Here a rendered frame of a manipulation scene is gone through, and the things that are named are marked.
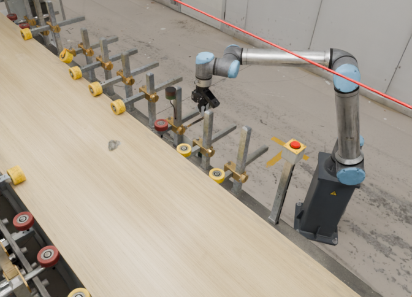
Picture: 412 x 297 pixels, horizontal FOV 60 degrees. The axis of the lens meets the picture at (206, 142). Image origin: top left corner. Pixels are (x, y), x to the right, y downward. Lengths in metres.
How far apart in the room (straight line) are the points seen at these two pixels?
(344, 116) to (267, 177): 1.34
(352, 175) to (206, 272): 1.04
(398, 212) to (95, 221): 2.38
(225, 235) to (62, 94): 1.41
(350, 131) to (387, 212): 1.35
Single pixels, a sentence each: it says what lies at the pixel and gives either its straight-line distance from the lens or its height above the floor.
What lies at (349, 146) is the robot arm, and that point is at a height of 0.97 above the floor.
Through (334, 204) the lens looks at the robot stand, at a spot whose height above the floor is 0.38.
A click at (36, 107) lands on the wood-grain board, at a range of 2.37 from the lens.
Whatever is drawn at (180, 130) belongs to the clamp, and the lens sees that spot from 2.10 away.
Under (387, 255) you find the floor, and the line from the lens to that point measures 2.94.
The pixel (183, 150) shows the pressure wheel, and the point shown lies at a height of 0.90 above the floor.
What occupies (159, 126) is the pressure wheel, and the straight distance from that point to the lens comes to 2.07.
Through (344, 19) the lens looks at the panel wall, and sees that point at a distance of 4.30.
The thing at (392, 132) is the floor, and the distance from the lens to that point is 4.03.
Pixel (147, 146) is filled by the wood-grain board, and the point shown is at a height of 0.90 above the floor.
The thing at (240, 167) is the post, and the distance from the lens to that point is 1.84.
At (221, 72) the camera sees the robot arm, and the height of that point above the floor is 1.29.
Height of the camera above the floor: 2.21
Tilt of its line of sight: 42 degrees down
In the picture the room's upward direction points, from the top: 4 degrees clockwise
